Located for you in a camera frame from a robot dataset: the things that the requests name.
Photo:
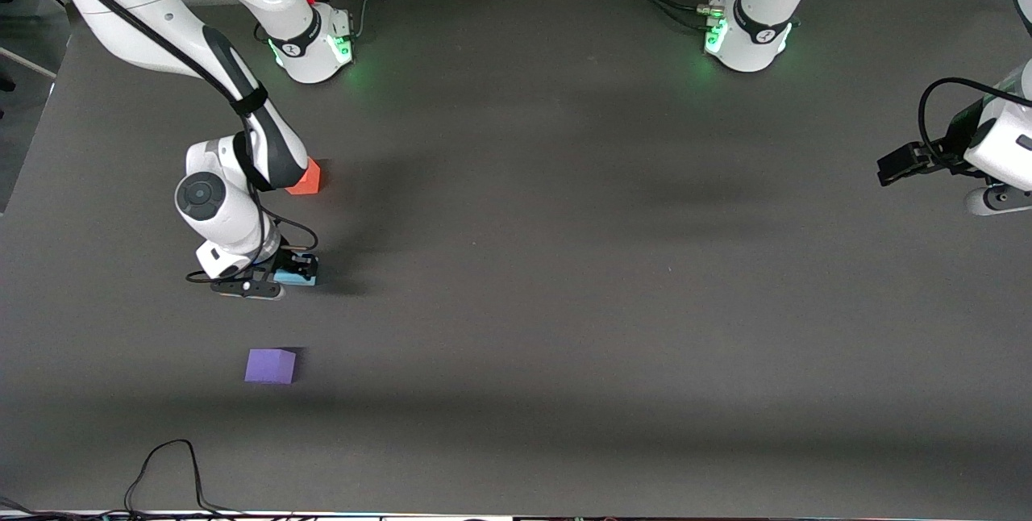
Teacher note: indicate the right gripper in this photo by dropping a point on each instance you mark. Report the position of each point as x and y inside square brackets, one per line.
[296, 264]

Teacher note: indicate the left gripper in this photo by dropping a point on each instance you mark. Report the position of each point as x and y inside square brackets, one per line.
[958, 143]

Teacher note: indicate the light blue foam block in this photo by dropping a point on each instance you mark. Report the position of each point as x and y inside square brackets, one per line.
[304, 281]

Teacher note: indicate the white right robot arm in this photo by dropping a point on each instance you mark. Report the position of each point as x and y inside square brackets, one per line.
[137, 21]

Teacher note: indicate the orange foam block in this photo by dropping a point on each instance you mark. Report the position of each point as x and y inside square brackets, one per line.
[309, 181]

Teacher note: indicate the purple foam block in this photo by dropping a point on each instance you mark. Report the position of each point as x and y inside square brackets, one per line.
[270, 366]

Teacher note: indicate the dark grey table mat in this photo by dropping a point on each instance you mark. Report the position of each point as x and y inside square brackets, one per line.
[564, 343]

